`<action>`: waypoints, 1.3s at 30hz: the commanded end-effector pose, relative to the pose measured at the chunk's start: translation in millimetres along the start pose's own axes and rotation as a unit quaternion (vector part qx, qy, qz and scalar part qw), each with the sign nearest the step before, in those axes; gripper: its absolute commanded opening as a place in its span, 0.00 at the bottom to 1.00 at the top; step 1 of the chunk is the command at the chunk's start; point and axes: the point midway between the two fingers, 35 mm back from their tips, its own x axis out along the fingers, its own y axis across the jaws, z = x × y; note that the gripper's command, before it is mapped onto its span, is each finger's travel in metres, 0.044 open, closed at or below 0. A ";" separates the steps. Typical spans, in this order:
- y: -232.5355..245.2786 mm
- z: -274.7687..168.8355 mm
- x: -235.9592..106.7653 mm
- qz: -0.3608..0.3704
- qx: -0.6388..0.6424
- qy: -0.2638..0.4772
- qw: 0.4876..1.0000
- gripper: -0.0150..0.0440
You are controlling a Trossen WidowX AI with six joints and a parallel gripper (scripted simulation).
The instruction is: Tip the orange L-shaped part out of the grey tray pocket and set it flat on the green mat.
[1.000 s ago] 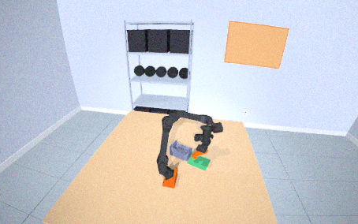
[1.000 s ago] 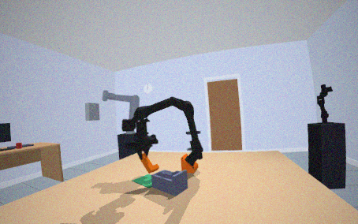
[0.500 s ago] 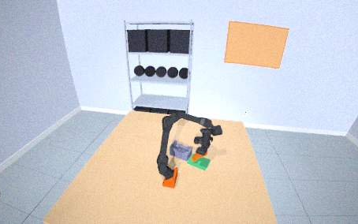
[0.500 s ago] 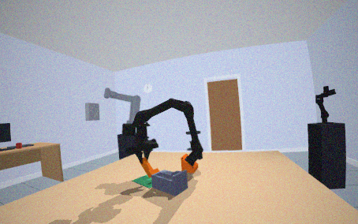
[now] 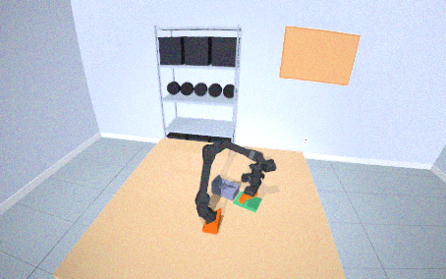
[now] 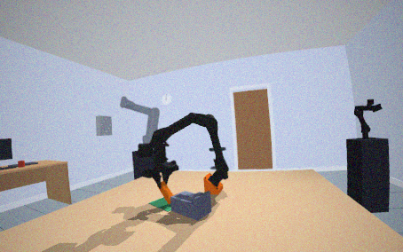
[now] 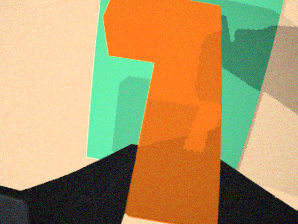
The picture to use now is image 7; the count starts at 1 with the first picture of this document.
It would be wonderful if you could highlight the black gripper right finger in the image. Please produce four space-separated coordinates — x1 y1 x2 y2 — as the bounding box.
218 160 298 224

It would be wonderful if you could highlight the orange l-shaped part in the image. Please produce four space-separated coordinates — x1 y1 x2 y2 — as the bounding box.
102 0 222 224

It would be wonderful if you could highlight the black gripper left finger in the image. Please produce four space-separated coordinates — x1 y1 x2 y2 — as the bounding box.
0 144 137 224

